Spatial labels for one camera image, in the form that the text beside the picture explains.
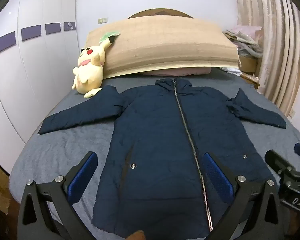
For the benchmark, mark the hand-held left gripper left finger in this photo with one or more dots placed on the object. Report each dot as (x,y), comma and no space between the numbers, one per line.
(82,177)

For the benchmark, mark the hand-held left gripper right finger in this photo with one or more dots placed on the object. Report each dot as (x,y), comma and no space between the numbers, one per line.
(218,177)

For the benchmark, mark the navy blue padded jacket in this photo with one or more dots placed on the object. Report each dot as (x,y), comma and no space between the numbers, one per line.
(160,135)

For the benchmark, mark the pile of folded clothes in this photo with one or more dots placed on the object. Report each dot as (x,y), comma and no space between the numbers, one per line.
(245,40)

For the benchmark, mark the bed with grey sheet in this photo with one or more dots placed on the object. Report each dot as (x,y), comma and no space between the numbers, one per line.
(65,150)

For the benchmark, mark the cardboard box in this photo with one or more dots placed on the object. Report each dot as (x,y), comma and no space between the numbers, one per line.
(248,63)

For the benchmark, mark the white cloth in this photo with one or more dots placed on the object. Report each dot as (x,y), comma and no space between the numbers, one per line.
(231,70)

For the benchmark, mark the yellow plush toy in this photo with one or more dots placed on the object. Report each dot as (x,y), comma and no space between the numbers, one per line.
(90,67)

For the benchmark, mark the beige curtain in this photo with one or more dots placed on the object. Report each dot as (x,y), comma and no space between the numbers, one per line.
(272,45)

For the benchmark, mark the beige rolled mat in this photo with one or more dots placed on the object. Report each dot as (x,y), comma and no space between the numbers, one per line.
(165,45)

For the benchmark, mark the wooden headboard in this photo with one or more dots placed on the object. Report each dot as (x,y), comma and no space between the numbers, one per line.
(160,13)

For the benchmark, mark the low wall socket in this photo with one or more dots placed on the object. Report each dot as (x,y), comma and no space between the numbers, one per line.
(292,113)

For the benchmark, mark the purple flower wall panel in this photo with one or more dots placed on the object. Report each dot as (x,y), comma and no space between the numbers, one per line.
(69,26)

